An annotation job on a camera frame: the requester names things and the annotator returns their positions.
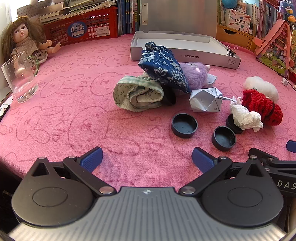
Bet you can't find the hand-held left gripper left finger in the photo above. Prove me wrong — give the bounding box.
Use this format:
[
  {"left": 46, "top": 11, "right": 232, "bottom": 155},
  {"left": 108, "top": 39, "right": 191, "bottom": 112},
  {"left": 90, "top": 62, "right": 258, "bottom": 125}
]
[{"left": 26, "top": 146, "right": 117, "bottom": 195}]

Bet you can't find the white printed carton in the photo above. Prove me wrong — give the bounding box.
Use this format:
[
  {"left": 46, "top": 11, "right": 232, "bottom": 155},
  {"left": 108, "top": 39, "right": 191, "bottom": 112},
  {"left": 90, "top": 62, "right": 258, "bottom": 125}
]
[{"left": 222, "top": 8, "right": 252, "bottom": 35}]

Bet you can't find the white grid board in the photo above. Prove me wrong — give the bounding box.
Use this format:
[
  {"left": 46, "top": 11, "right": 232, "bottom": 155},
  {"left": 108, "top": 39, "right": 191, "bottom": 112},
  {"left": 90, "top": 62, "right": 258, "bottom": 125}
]
[{"left": 17, "top": 3, "right": 40, "bottom": 22}]

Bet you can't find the pink printed blanket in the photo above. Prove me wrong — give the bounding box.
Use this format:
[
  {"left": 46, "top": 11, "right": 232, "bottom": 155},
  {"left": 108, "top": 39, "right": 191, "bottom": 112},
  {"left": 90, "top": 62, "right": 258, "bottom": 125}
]
[{"left": 0, "top": 34, "right": 296, "bottom": 193}]

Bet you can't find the black binder clip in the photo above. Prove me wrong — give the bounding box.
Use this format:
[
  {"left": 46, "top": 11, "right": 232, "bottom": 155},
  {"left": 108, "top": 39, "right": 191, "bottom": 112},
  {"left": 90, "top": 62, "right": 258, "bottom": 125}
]
[{"left": 225, "top": 45, "right": 238, "bottom": 57}]

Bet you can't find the pink toy house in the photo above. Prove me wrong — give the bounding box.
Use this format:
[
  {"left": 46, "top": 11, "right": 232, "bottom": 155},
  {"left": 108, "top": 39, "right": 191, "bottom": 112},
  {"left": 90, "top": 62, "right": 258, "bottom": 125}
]
[{"left": 253, "top": 19, "right": 296, "bottom": 78}]

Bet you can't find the red crocheted piece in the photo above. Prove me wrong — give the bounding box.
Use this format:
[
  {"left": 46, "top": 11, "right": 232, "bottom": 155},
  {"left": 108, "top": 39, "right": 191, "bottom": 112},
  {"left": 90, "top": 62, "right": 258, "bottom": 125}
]
[{"left": 242, "top": 89, "right": 283, "bottom": 126}]

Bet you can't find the red plastic basket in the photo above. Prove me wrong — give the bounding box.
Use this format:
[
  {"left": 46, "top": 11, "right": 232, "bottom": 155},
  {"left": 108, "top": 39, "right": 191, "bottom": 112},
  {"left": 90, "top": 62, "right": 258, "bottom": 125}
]
[{"left": 43, "top": 6, "right": 118, "bottom": 47}]

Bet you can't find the grey cardboard box with lid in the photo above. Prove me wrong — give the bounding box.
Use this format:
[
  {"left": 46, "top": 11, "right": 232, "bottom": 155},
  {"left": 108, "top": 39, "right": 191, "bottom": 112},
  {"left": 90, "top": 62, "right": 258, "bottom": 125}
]
[{"left": 130, "top": 0, "right": 241, "bottom": 70}]

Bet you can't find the wooden drawer organizer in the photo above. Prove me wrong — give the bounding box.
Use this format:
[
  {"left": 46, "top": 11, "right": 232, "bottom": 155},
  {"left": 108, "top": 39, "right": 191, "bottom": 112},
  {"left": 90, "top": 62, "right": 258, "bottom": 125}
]
[{"left": 217, "top": 23, "right": 256, "bottom": 50}]

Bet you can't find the row of colourful upright books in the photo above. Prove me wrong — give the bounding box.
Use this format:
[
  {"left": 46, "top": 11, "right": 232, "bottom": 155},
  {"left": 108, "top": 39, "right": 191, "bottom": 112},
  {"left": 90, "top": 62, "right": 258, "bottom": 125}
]
[{"left": 217, "top": 0, "right": 296, "bottom": 40}]

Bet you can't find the grey paper origami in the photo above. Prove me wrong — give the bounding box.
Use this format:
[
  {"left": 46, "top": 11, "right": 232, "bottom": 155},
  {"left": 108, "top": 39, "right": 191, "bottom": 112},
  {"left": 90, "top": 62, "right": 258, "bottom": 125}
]
[{"left": 189, "top": 87, "right": 223, "bottom": 113}]

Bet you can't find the brown-haired doll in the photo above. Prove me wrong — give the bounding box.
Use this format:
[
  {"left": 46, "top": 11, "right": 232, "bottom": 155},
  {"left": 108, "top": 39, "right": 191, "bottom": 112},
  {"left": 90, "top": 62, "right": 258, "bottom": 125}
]
[{"left": 0, "top": 16, "right": 62, "bottom": 64}]

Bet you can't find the white tissue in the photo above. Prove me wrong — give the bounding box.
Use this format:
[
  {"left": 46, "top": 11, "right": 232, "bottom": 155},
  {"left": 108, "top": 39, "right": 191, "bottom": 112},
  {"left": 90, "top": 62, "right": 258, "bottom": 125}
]
[{"left": 231, "top": 104, "right": 264, "bottom": 132}]

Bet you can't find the purple plush toy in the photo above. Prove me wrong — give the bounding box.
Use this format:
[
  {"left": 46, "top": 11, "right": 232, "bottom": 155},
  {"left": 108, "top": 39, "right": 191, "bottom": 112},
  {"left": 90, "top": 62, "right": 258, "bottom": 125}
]
[{"left": 179, "top": 62, "right": 211, "bottom": 90}]

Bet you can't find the stack of worn books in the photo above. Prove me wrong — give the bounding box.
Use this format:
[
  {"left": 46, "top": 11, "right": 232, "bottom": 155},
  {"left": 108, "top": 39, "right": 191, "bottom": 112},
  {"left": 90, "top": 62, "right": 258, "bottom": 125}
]
[{"left": 38, "top": 0, "right": 117, "bottom": 24}]

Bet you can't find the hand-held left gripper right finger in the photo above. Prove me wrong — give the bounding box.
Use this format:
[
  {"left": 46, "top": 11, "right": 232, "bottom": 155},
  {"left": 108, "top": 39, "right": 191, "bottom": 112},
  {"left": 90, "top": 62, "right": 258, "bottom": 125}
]
[{"left": 179, "top": 147, "right": 271, "bottom": 195}]

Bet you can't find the blue patterned cloth pouch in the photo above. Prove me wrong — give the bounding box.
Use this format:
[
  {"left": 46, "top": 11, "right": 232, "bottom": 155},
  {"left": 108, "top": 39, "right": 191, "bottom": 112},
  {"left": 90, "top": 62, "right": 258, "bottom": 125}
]
[{"left": 138, "top": 42, "right": 190, "bottom": 93}]

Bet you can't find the large black plastic cap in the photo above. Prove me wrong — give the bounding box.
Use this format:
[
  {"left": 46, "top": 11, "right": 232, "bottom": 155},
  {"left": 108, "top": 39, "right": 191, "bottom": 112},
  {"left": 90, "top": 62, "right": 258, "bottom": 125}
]
[{"left": 171, "top": 113, "right": 198, "bottom": 139}]

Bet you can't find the green checked cloth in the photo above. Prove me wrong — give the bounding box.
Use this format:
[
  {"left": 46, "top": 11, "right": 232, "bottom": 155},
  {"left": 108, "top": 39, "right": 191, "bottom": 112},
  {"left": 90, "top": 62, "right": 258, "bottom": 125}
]
[{"left": 113, "top": 75, "right": 165, "bottom": 113}]

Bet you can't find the clear glass mug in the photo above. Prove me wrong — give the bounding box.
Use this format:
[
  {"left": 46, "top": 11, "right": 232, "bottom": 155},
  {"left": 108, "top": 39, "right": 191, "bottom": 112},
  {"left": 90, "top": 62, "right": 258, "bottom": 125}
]
[{"left": 1, "top": 51, "right": 40, "bottom": 103}]

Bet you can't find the row of tall thin books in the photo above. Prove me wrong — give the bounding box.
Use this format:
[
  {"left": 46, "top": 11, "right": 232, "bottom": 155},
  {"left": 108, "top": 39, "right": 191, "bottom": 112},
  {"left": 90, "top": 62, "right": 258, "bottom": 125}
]
[{"left": 117, "top": 0, "right": 141, "bottom": 36}]

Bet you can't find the white fluffy plush toy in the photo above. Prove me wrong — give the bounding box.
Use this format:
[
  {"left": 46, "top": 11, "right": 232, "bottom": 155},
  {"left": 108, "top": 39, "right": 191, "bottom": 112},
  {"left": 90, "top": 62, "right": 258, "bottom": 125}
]
[{"left": 244, "top": 76, "right": 280, "bottom": 102}]

